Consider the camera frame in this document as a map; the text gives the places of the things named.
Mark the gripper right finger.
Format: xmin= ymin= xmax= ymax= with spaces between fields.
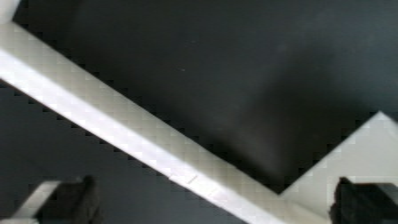
xmin=329 ymin=177 xmax=398 ymax=224

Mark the white drawer tray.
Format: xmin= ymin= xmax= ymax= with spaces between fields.
xmin=0 ymin=0 xmax=398 ymax=224

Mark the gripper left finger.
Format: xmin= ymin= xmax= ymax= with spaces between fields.
xmin=6 ymin=174 xmax=107 ymax=224

